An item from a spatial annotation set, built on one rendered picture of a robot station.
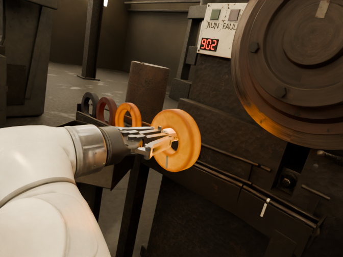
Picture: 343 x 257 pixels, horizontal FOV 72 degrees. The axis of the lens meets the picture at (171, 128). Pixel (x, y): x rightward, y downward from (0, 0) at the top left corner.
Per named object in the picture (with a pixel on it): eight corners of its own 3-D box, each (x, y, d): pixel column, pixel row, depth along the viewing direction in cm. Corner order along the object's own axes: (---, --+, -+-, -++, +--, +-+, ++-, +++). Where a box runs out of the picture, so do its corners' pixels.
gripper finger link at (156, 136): (125, 134, 47) (129, 137, 46) (167, 129, 55) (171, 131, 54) (124, 152, 48) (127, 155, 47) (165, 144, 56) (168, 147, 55)
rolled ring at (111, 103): (113, 97, 116) (118, 97, 119) (95, 96, 130) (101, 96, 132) (112, 134, 119) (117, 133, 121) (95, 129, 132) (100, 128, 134)
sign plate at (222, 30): (199, 53, 95) (210, 4, 90) (259, 63, 78) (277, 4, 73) (196, 52, 93) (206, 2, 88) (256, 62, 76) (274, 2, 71)
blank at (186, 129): (159, 104, 64) (149, 105, 61) (205, 113, 53) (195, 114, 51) (156, 159, 67) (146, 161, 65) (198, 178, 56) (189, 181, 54)
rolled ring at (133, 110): (114, 103, 118) (119, 103, 121) (115, 139, 120) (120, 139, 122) (135, 101, 105) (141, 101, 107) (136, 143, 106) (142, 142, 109)
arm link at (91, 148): (76, 189, 38) (108, 180, 43) (78, 137, 36) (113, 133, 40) (55, 165, 44) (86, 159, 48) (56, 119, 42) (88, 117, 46)
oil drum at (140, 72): (144, 115, 412) (153, 63, 388) (167, 126, 374) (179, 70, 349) (114, 116, 370) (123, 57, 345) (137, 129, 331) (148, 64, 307)
